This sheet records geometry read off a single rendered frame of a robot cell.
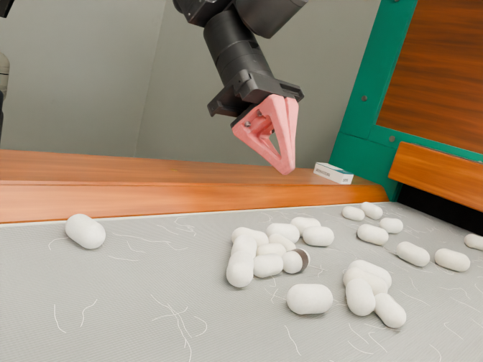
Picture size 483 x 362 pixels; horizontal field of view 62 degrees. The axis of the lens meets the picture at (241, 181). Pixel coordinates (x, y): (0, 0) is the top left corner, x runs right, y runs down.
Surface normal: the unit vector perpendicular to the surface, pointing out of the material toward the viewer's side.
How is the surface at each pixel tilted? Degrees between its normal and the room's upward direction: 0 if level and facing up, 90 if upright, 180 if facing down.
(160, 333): 0
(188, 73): 90
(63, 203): 45
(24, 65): 90
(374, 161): 90
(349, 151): 90
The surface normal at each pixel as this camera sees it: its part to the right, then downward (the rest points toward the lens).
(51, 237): 0.26, -0.94
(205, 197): 0.66, -0.42
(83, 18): 0.73, 0.34
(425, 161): -0.69, -0.01
